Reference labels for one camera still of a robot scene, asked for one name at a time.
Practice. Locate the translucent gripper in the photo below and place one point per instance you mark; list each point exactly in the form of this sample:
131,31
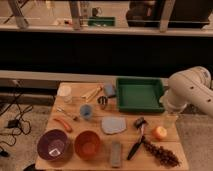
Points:
169,119

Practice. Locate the yellow banana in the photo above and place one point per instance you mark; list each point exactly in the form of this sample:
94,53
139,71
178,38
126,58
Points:
92,93

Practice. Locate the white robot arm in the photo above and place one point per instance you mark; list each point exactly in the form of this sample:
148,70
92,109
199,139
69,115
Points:
190,86

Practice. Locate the green plastic tray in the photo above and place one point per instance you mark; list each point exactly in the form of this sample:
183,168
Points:
139,95

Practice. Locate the orange apple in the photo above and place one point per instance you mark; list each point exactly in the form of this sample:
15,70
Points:
159,132

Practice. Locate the brown grape bunch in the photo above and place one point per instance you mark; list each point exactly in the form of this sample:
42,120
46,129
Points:
165,157

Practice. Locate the blue grey cloth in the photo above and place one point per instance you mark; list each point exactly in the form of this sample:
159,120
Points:
113,125

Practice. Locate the grey sharpening block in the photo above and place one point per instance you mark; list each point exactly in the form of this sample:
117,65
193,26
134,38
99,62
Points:
115,154

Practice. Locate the blue grey sponge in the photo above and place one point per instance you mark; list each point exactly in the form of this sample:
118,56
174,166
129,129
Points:
109,90

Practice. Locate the black binder clip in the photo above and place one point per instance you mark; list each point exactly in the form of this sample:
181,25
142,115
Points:
102,101

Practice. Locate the blue cup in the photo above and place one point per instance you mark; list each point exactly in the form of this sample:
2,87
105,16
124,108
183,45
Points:
86,112

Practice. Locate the orange bowl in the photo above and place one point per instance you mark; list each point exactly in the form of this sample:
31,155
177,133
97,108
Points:
87,145

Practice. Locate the orange carrot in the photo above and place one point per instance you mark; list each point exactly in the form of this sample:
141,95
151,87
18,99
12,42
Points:
66,126

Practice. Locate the metal spoon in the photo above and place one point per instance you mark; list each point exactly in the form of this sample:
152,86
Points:
73,117

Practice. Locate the purple bowl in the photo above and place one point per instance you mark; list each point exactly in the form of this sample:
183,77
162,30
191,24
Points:
54,145

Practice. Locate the green box in background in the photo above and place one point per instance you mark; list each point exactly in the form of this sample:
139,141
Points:
101,21

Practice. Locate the black handled brush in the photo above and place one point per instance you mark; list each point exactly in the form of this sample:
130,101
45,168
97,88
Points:
139,124

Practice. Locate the black power adapter with cables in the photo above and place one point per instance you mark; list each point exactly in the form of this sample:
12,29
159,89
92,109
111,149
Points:
18,125

